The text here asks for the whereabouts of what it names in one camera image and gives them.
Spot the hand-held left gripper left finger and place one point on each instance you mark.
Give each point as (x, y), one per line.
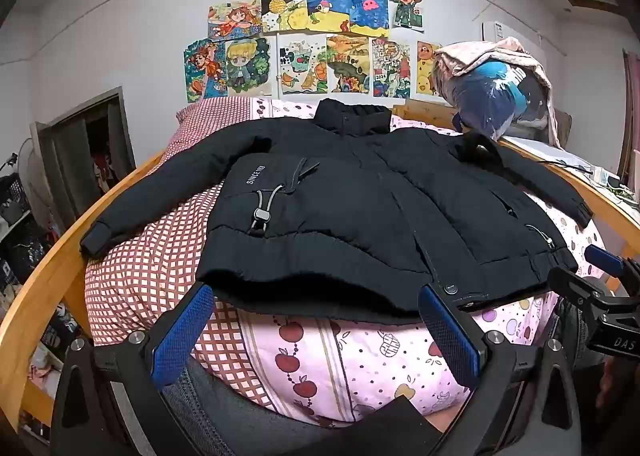
(182, 336)

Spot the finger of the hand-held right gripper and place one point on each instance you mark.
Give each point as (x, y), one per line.
(575, 283)
(602, 257)

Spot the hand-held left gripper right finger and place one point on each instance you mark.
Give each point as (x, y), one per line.
(447, 336)

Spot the black padded jacket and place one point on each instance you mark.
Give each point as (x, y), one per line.
(325, 216)

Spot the plastic bag of clothes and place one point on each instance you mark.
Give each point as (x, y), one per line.
(485, 100)

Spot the person's right hand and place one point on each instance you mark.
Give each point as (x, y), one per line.
(622, 371)

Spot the person's right leg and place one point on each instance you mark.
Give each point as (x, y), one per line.
(575, 336)

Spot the person's leg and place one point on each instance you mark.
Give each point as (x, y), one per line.
(215, 411)
(575, 336)

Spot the white power strip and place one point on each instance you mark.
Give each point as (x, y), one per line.
(605, 178)

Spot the person's left leg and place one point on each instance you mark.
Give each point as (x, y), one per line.
(215, 411)

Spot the dark cloth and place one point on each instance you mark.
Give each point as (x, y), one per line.
(390, 428)

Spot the white desk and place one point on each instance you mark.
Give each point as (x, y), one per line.
(540, 148)

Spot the pink apple print quilt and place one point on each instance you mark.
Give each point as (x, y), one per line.
(325, 366)

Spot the brown cushion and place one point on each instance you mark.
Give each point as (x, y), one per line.
(562, 128)

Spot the pink curtain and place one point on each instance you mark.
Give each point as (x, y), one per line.
(631, 110)

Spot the cluttered storage shelf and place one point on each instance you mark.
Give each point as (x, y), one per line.
(25, 256)

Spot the grey door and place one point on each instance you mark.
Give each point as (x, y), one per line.
(60, 170)

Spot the black storage crate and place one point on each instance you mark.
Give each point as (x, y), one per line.
(12, 196)

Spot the white air conditioner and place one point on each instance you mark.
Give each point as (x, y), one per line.
(492, 30)

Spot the wooden bed frame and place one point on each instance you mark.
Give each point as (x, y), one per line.
(45, 286)

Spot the group of wall drawings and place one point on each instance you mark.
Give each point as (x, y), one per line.
(320, 5)

